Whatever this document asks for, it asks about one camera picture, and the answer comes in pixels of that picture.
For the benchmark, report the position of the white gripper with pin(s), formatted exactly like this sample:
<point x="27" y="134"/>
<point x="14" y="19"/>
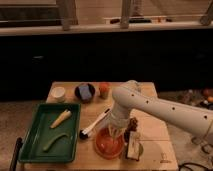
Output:
<point x="118" y="119"/>

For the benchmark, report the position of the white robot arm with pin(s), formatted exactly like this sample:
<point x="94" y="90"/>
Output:
<point x="128" y="96"/>

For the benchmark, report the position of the red bowl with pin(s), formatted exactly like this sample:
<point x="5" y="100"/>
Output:
<point x="107" y="147"/>

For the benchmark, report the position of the black bowl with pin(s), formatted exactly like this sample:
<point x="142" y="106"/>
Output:
<point x="91" y="88"/>

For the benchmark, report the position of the brown grape cluster toy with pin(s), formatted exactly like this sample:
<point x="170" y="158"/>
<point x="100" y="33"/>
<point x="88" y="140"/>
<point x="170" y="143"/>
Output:
<point x="132" y="126"/>

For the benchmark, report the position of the wooden board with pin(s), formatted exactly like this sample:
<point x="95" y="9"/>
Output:
<point x="158" y="152"/>

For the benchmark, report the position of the blue grey sponge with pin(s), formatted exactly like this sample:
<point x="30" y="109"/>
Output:
<point x="85" y="92"/>

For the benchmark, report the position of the yellow corn toy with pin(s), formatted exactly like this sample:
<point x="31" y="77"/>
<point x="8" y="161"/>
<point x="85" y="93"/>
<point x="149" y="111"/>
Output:
<point x="62" y="117"/>

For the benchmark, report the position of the small white cup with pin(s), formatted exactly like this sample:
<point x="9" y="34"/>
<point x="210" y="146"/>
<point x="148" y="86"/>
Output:
<point x="58" y="93"/>

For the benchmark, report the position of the green plastic tray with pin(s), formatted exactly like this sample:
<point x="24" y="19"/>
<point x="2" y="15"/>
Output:
<point x="39" y="132"/>

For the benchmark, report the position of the green pepper toy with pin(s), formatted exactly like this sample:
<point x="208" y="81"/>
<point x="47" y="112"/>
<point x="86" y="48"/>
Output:
<point x="50" y="142"/>

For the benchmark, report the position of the black handle tool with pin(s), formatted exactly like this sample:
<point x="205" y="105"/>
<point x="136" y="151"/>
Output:
<point x="14" y="159"/>

